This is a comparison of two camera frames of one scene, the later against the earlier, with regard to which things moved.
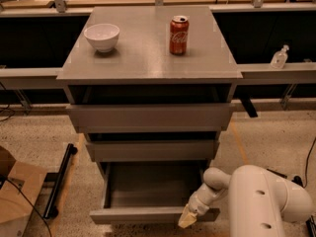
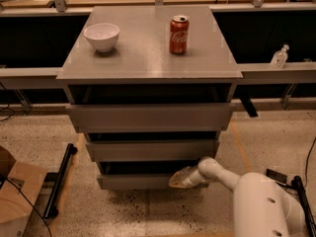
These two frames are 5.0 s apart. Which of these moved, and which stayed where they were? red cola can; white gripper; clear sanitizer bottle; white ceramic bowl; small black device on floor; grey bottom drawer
Moved: white gripper; grey bottom drawer
Stayed: red cola can; small black device on floor; clear sanitizer bottle; white ceramic bowl
